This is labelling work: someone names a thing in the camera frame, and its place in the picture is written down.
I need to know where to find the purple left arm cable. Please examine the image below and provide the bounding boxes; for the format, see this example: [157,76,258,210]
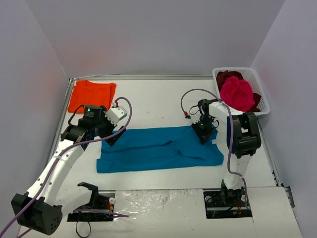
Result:
[0,97,133,238]

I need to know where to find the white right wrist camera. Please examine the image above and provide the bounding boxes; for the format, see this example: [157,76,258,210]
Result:
[184,111,201,124]

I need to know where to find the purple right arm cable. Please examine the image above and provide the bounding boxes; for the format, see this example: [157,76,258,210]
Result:
[180,88,251,209]

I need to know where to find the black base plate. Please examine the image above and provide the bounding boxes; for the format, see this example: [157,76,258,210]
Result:
[203,189,252,219]
[67,182,115,222]

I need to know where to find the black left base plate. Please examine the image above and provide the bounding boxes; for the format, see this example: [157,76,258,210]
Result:
[67,182,115,222]

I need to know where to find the pink magenta t shirt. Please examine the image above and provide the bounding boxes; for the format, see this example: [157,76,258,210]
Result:
[220,76,255,112]

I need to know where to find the folded orange t shirt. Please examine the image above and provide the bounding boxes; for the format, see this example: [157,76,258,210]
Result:
[67,80,116,113]

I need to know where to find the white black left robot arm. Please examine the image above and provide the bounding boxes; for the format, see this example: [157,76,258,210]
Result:
[11,106,132,236]

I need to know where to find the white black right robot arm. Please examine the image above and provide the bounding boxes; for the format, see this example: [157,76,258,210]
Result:
[192,99,261,205]

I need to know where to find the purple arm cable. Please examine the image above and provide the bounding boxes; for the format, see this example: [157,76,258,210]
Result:
[180,88,251,209]
[0,97,133,238]

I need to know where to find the teal blue t shirt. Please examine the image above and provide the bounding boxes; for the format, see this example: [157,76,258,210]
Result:
[96,126,224,174]

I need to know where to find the dark maroon t shirt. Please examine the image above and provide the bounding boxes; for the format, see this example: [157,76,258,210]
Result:
[216,70,261,113]

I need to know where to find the white front cover board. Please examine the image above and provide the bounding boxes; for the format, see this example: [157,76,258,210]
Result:
[16,185,303,238]

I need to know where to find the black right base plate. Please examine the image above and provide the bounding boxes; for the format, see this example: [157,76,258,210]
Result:
[203,189,252,219]

